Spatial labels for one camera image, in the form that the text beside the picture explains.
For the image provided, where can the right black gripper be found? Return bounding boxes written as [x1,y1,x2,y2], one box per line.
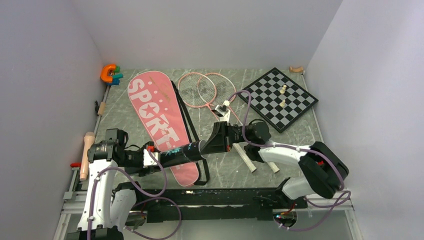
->
[200,121,250,156]

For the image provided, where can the black shuttlecock tube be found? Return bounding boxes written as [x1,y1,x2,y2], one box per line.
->
[159,140,205,168]

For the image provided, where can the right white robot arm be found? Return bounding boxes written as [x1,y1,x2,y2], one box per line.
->
[200,121,349,208]

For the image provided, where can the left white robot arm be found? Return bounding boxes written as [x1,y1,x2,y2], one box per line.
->
[65,128,157,240]

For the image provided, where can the right pink badminton racket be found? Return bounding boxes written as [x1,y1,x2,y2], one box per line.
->
[197,72,281,174]

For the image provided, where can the pink badminton racket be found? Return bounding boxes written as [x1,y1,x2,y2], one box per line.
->
[197,72,281,174]
[177,72,258,174]

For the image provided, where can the left pink badminton racket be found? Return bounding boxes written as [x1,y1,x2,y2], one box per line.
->
[177,72,258,174]

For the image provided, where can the red clamp knob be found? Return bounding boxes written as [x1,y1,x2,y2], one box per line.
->
[70,162,82,168]

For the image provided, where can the small wooden brush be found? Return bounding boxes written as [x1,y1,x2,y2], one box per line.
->
[94,100,106,116]

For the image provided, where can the pink racket bag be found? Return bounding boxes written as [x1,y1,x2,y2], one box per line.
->
[127,70,210,187]

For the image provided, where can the black white chessboard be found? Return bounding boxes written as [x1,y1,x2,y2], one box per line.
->
[236,67,319,134]

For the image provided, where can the white chess piece upper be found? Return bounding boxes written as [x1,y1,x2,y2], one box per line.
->
[280,84,287,95]

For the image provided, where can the blue green toy blocks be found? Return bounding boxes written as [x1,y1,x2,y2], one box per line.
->
[106,65,124,86]

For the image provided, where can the orange C toy block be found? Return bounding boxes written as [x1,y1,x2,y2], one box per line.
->
[100,64,117,84]

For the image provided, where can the wooden arch block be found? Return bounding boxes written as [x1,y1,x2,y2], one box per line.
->
[289,66,304,74]

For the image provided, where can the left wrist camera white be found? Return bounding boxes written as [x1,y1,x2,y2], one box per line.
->
[143,149,160,168]

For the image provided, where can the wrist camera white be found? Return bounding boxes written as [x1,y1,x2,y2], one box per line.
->
[143,149,160,168]
[213,100,230,123]

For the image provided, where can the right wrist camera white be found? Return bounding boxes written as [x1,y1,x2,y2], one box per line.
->
[213,100,230,123]

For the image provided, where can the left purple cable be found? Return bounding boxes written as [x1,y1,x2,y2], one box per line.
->
[86,147,182,240]

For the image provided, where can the purple cable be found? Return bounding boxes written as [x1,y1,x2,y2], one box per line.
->
[86,147,182,240]
[228,90,352,232]

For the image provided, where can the beige handle tool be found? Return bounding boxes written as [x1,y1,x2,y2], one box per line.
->
[79,132,96,181]

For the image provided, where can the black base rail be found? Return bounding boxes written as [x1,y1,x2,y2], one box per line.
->
[130,187,308,223]

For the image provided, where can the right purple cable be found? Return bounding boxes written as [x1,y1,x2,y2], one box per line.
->
[228,90,352,232]

